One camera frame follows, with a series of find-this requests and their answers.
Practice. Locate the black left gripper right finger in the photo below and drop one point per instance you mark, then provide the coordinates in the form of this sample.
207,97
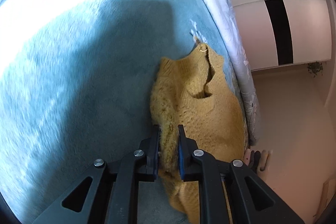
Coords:
229,192

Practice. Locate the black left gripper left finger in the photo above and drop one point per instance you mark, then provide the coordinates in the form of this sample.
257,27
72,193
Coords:
107,192

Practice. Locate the mustard yellow knit sweater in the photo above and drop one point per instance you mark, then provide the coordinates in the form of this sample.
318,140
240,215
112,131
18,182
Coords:
193,92

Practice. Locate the green hanging plant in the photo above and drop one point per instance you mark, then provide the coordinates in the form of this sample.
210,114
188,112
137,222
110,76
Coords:
315,68

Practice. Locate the teal floral bed blanket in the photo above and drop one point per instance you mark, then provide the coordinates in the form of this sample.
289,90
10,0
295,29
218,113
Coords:
76,78

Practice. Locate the white black-striped sliding wardrobe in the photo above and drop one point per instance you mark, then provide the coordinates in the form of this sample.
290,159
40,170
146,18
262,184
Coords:
278,33

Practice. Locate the light blue floral quilt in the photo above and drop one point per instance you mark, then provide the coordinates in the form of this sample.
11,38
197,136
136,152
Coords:
224,17

